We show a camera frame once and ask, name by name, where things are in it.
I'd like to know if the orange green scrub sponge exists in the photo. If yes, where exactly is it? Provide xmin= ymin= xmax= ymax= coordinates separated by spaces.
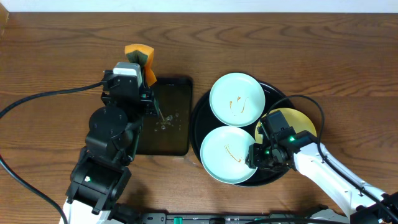
xmin=124 ymin=44 xmax=157 ymax=87

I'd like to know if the yellow plate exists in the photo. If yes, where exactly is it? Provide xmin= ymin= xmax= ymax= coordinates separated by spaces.
xmin=271 ymin=108 xmax=317 ymax=136

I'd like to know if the light blue plate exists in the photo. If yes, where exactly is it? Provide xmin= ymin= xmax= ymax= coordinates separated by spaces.
xmin=209 ymin=72 xmax=266 ymax=127
xmin=200 ymin=126 xmax=257 ymax=184

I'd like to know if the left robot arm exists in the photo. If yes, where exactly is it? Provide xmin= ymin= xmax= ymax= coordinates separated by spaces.
xmin=60 ymin=69 xmax=159 ymax=223

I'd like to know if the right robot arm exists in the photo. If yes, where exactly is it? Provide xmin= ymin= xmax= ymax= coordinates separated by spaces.
xmin=246 ymin=111 xmax=397 ymax=223

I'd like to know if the black rectangular water tray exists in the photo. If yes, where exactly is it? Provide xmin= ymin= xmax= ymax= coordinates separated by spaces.
xmin=137 ymin=77 xmax=193 ymax=156

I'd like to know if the black round tray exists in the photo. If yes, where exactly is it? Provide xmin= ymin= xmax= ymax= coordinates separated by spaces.
xmin=189 ymin=82 xmax=287 ymax=187

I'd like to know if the left black cable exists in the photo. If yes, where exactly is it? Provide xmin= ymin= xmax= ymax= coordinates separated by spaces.
xmin=0 ymin=81 xmax=104 ymax=224

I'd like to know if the black cable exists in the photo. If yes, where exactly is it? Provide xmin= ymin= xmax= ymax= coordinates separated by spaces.
xmin=266 ymin=94 xmax=398 ymax=224
xmin=0 ymin=81 xmax=104 ymax=224

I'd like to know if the right black cable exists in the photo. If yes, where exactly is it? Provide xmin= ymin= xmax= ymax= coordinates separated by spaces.
xmin=266 ymin=94 xmax=398 ymax=224

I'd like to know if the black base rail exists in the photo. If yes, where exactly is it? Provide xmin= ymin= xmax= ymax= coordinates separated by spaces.
xmin=138 ymin=209 xmax=349 ymax=224

